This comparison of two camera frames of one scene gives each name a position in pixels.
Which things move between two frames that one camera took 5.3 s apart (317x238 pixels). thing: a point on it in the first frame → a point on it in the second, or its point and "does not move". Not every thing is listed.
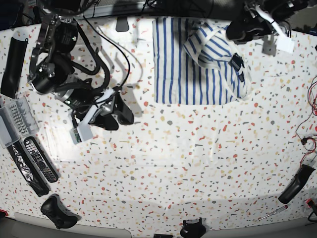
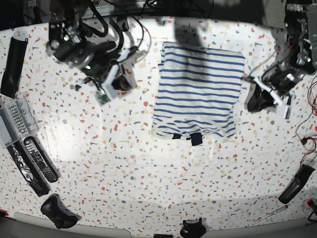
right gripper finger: (241, 77) → (266, 100)
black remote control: (40, 159) does not move
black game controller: (52, 208) does not move
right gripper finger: (236, 62) → (252, 103)
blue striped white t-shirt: (196, 62) → (198, 89)
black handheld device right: (296, 184) does not move
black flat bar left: (11, 82) does not move
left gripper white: (125, 116) → (107, 88)
